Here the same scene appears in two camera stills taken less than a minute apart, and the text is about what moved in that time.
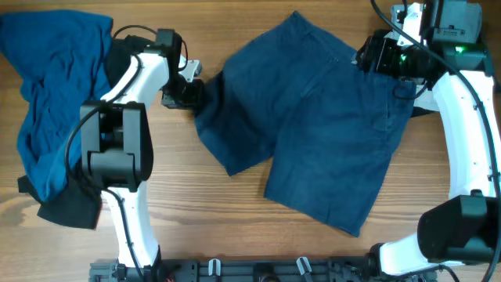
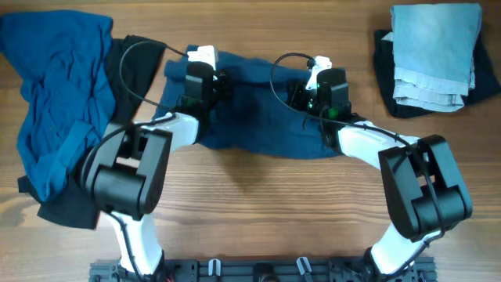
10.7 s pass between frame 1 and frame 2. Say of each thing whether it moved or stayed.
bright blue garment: stayed
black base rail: stayed
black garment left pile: stayed
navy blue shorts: moved
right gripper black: moved
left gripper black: moved
